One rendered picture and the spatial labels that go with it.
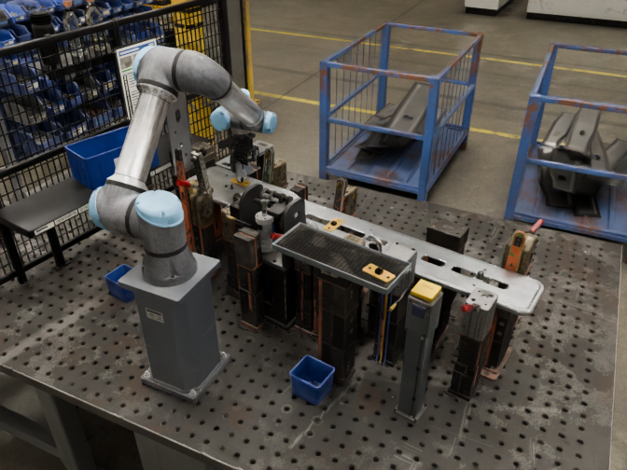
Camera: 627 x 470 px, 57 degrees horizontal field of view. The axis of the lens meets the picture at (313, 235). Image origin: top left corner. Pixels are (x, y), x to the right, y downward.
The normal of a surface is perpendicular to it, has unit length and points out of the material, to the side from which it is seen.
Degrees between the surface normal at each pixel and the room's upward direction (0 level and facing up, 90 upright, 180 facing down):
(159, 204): 7
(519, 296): 0
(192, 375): 90
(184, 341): 90
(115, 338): 0
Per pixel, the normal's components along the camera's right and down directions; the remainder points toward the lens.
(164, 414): 0.00, -0.83
